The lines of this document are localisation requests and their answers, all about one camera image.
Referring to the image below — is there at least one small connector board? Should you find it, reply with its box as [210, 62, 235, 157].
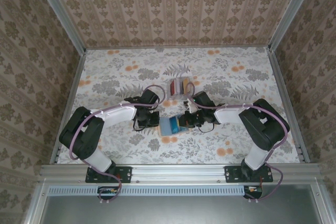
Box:
[243, 186, 263, 198]
[97, 186, 119, 198]

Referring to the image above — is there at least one grey metal panel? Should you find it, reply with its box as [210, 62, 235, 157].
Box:
[39, 194, 321, 224]

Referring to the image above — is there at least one thin black left gripper cable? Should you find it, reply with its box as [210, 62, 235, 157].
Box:
[132, 119, 149, 132]

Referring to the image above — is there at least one long aluminium base rail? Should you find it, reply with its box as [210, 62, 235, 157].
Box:
[38, 163, 323, 183]

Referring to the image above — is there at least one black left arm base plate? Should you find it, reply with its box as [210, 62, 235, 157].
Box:
[85, 165, 133, 184]

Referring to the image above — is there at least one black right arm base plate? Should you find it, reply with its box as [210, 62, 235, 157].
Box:
[225, 165, 274, 184]

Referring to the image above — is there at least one white slotted cable duct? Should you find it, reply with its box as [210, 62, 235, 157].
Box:
[48, 185, 265, 196]

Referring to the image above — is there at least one thin aluminium table end rail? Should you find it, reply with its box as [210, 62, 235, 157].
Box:
[85, 46, 271, 51]

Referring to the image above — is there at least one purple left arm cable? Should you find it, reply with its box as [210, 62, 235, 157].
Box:
[69, 84, 166, 205]

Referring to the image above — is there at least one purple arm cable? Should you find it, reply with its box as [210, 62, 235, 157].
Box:
[69, 84, 166, 205]
[186, 82, 287, 204]

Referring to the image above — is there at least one aluminium table side rail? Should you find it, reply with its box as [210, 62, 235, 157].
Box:
[49, 49, 87, 164]
[270, 47, 310, 163]

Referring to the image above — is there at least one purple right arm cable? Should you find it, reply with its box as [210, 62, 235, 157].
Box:
[186, 82, 287, 204]

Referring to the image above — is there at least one aluminium corner post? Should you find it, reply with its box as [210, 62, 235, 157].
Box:
[269, 0, 316, 51]
[33, 0, 87, 54]

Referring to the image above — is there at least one aluminium lower frame bar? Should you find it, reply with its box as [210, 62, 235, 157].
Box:
[23, 182, 49, 224]
[314, 182, 334, 224]

